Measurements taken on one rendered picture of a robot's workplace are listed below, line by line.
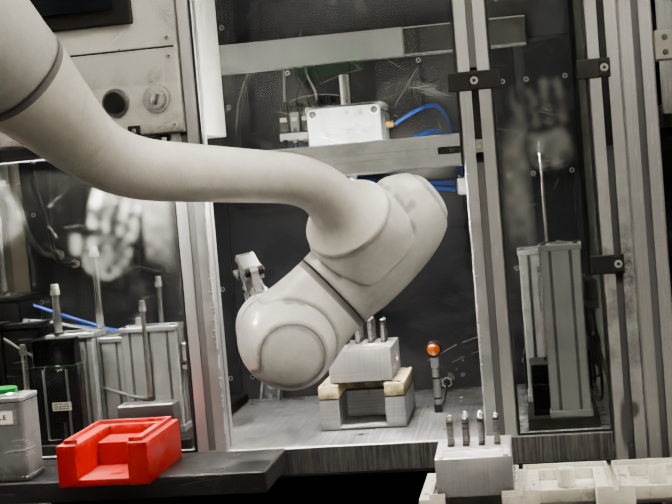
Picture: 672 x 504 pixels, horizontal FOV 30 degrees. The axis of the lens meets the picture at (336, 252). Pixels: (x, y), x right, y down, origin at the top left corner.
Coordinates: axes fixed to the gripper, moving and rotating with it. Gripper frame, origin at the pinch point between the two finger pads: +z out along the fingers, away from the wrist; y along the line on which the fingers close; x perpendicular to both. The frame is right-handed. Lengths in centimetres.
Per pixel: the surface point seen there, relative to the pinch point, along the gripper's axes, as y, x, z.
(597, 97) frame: 18, -51, -11
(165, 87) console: 31.7, 4.7, 7.5
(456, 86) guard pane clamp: 23.4, -33.5, -5.0
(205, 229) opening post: 10.9, 3.7, 6.2
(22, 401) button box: -5.9, 33.5, 0.8
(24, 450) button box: -12.4, 34.7, -0.1
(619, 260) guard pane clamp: -4, -49, -13
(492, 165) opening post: 11.9, -35.8, -6.7
